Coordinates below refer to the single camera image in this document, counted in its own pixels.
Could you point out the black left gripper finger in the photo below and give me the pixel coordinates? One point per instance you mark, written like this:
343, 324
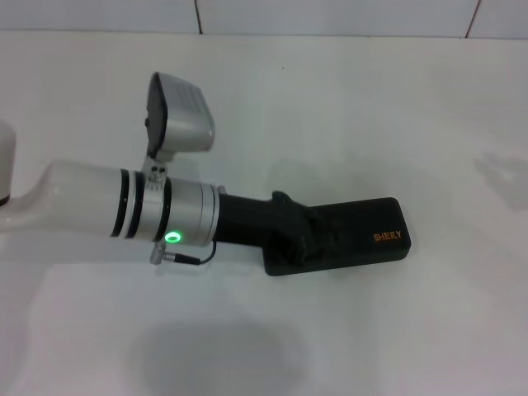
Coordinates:
319, 224
284, 247

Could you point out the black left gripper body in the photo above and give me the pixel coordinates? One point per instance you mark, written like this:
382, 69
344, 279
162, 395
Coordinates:
255, 222

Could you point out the black glasses case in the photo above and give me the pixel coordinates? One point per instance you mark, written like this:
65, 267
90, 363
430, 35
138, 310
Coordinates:
363, 235

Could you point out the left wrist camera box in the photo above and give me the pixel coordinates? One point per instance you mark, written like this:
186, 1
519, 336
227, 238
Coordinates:
181, 115

